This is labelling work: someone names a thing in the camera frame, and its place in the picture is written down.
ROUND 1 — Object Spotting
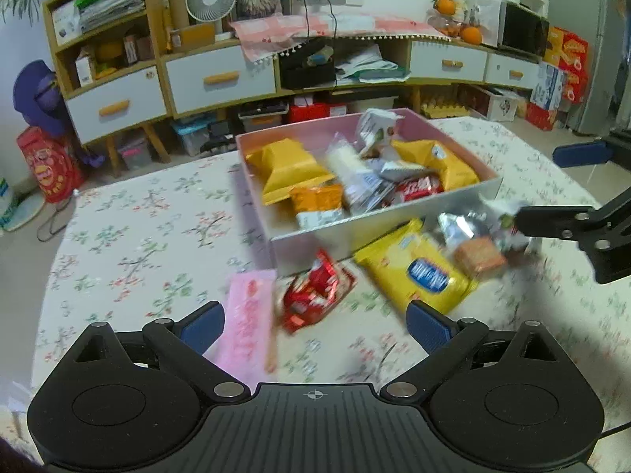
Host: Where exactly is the red storage box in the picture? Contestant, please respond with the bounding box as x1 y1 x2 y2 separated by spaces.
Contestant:
288 101 347 123

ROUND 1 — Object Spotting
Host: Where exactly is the red gift bag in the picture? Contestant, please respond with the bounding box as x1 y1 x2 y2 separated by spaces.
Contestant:
16 126 84 204

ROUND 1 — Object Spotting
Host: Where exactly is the clear white bread packet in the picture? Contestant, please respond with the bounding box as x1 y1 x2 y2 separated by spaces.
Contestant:
324 134 394 216

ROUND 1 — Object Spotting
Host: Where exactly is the yellow snack bag right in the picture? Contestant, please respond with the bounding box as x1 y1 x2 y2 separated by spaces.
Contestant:
392 140 479 191

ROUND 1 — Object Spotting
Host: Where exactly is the wooden cabinet with drawers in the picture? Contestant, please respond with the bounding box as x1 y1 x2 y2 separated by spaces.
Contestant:
43 0 538 167

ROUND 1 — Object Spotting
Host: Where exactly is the yellow snack bag left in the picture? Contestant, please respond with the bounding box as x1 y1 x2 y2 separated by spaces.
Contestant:
246 138 335 206

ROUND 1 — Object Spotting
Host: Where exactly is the red candy packet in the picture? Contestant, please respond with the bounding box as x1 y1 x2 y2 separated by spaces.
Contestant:
281 249 356 334

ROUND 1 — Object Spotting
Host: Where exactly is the yellow snack bag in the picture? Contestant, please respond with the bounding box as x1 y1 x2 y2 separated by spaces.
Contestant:
392 140 479 191
246 138 335 206

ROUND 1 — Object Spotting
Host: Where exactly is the pink checked cloth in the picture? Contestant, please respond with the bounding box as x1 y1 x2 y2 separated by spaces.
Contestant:
231 13 450 63

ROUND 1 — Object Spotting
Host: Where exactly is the red packet in box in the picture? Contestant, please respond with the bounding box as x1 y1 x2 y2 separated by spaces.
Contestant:
384 174 444 206

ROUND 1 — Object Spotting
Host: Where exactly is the floral tablecloth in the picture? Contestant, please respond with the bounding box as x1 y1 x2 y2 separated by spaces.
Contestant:
29 116 631 454

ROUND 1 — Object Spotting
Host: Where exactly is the silver biscuit packet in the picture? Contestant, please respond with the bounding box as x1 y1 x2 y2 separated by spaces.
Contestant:
437 197 540 281

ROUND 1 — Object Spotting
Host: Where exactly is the white crumpled snack packet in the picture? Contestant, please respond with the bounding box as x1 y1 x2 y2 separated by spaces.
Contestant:
355 108 403 158

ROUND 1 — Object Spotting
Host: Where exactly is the yellow cracker bag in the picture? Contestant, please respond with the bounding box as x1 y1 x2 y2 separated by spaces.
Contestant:
353 219 478 314

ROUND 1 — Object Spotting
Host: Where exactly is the pink snack box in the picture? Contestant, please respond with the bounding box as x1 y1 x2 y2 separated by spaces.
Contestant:
235 107 503 277

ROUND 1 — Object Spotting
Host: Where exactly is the white microwave oven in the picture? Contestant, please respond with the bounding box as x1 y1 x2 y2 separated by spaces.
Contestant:
465 0 550 58

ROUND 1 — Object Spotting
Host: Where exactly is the cream white snack packet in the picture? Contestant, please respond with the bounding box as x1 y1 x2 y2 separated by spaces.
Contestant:
365 158 434 184

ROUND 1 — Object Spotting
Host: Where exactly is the pink wafer packet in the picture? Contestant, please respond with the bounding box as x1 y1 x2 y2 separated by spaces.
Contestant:
203 269 277 392

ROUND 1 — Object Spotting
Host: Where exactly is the orange white snack packet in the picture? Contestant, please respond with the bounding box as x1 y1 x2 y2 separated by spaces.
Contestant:
290 184 345 231

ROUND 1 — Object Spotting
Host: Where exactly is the purple plush toy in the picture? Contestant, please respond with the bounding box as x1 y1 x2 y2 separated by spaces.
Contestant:
13 60 105 169

